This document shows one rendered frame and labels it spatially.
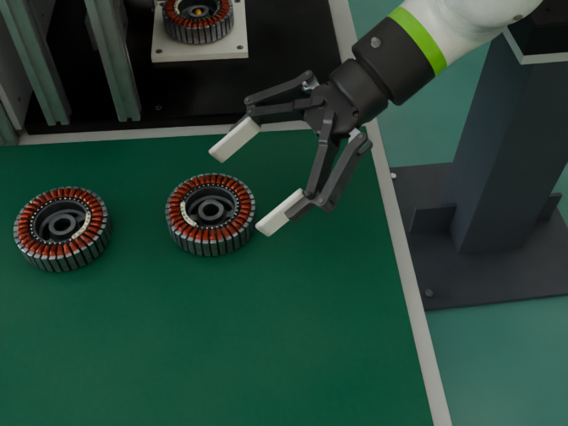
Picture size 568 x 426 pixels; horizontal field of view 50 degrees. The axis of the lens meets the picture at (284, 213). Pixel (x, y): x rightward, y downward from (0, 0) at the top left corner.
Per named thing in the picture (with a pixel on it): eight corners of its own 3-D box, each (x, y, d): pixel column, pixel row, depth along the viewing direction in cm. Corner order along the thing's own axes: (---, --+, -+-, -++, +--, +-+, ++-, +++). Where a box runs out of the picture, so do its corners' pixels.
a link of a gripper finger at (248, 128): (251, 118, 78) (248, 115, 79) (210, 154, 79) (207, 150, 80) (262, 129, 81) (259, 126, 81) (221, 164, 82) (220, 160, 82)
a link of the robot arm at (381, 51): (374, -2, 71) (421, 42, 66) (402, 55, 81) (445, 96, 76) (333, 33, 72) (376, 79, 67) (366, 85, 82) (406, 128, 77)
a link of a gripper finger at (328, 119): (336, 123, 76) (346, 123, 76) (314, 207, 73) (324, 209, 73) (324, 108, 73) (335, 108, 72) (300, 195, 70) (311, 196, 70)
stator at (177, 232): (233, 177, 84) (232, 159, 81) (270, 237, 78) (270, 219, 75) (155, 208, 81) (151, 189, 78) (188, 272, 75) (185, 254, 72)
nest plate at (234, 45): (244, 2, 106) (243, -4, 105) (248, 57, 97) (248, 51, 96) (156, 7, 105) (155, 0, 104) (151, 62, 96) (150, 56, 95)
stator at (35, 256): (4, 260, 76) (-8, 243, 73) (51, 193, 82) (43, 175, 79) (85, 284, 73) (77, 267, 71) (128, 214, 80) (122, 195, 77)
